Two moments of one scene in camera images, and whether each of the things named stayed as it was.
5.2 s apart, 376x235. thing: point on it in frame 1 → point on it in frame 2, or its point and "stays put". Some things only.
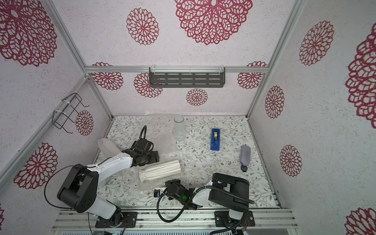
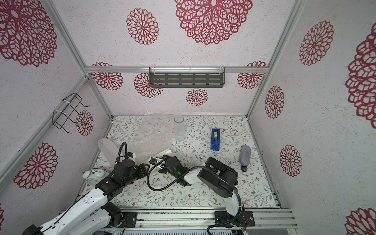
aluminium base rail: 72,219 stays put
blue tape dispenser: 215,137 stays put
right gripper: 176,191 → 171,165
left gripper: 155,156 → 142,170
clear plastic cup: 179,133 stays put
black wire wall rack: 59,118 stays put
